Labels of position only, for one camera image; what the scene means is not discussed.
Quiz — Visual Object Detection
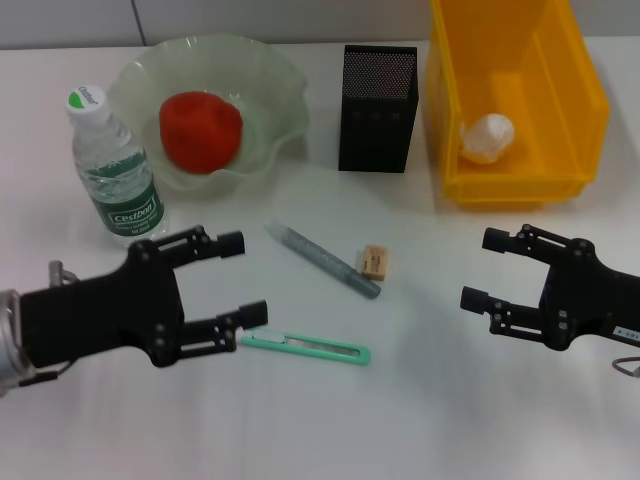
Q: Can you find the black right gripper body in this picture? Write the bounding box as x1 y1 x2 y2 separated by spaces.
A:
537 237 640 351

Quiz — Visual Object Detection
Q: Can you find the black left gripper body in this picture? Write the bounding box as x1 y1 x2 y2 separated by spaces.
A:
19 240 186 369

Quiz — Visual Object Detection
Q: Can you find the white paper ball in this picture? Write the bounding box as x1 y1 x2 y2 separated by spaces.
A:
458 113 516 164

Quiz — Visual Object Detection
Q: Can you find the clear green-label water bottle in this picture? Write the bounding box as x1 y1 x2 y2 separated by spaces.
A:
64 84 169 249

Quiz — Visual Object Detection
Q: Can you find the red tomato-like ball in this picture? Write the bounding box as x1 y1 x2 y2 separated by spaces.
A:
158 90 245 175

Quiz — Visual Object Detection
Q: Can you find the green utility knife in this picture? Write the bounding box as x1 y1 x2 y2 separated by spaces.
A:
239 328 373 366

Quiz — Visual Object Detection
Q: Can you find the grey marker pen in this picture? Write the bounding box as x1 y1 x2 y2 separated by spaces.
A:
264 222 384 301

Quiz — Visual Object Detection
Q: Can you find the tan eraser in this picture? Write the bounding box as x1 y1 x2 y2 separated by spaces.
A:
360 244 389 281

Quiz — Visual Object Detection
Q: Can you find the green wavy glass fruit plate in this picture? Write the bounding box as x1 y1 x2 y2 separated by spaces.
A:
107 33 310 203

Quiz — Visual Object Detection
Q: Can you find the black mesh pen holder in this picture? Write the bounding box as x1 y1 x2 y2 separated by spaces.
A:
337 44 419 173

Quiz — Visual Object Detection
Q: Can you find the yellow plastic bin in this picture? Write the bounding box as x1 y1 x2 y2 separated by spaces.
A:
424 0 612 211

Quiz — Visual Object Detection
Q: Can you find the left arm connector cable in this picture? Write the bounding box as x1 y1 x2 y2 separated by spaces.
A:
47 259 79 286

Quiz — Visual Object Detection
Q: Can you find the arm connector cable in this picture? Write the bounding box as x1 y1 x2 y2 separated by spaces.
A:
613 355 640 379
47 259 79 286

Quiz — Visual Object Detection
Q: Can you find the right arm connector cable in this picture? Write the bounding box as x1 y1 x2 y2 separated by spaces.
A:
613 355 640 379

